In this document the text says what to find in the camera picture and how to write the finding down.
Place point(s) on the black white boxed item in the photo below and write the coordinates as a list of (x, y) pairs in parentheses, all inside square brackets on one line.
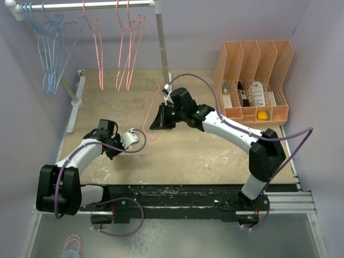
[(242, 95)]

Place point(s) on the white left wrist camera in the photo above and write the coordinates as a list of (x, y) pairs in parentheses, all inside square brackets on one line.
[(129, 139)]

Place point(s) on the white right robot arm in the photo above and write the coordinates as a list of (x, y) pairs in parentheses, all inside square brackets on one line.
[(265, 153)]

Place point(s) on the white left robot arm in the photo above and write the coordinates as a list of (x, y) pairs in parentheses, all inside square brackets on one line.
[(59, 188)]

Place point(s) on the white labelled bottle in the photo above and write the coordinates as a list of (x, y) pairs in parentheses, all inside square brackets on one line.
[(258, 93)]

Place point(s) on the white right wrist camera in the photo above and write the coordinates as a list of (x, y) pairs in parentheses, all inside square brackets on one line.
[(167, 91)]

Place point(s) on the yellow small object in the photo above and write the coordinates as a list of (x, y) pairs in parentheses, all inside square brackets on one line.
[(262, 116)]

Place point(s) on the pink wire hanger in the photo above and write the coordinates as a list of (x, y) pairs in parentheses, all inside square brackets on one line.
[(137, 27), (95, 28), (122, 70), (152, 96)]

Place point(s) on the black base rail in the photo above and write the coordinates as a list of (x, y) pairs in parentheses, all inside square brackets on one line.
[(223, 202)]

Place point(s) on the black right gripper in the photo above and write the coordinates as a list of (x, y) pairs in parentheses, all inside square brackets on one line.
[(159, 123)]

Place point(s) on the white clothes rack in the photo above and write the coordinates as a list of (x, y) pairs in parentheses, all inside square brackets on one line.
[(122, 4)]

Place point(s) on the orange plastic file organizer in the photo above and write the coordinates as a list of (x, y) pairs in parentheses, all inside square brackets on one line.
[(248, 61)]

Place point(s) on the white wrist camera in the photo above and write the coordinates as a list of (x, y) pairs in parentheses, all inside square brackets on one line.
[(167, 91), (129, 139)]

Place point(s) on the green capped bottle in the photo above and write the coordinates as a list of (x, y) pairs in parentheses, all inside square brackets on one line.
[(224, 88)]

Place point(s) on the aluminium frame rail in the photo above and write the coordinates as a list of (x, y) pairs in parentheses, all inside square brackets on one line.
[(283, 199)]

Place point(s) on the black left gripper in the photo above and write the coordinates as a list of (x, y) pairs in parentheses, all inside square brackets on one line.
[(117, 138)]

